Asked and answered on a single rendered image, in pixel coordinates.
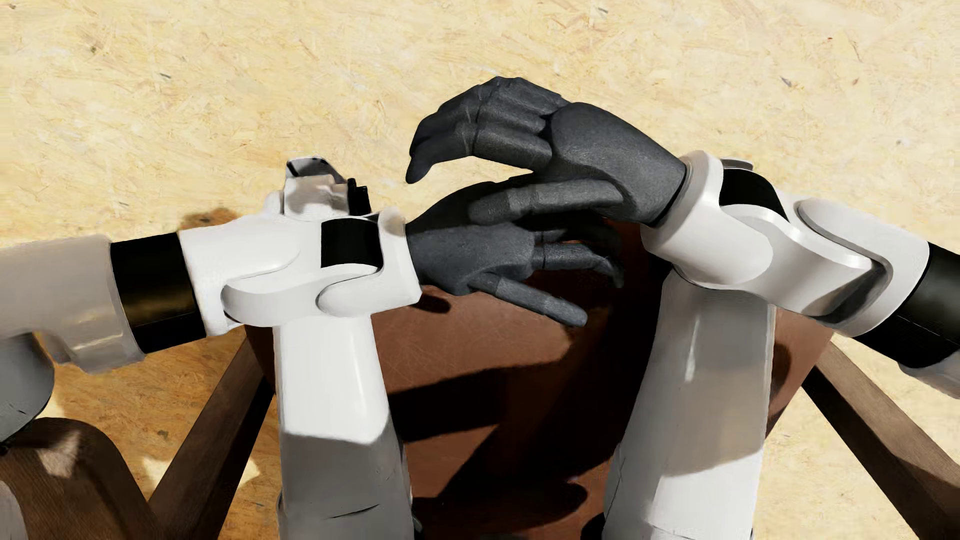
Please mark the white left robot foot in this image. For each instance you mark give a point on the white left robot foot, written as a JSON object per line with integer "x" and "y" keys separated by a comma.
{"x": 315, "y": 193}

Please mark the white left robot leg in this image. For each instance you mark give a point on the white left robot leg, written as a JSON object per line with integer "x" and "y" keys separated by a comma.
{"x": 337, "y": 390}

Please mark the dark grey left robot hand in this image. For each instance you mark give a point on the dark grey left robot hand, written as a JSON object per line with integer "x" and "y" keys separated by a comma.
{"x": 457, "y": 251}

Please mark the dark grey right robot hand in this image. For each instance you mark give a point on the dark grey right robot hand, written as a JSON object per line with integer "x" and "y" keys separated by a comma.
{"x": 600, "y": 154}

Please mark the white robot leg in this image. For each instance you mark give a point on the white robot leg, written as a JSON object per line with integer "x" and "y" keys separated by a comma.
{"x": 337, "y": 390}
{"x": 705, "y": 390}

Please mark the white right robot leg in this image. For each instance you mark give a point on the white right robot leg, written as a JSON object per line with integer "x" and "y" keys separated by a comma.
{"x": 705, "y": 390}

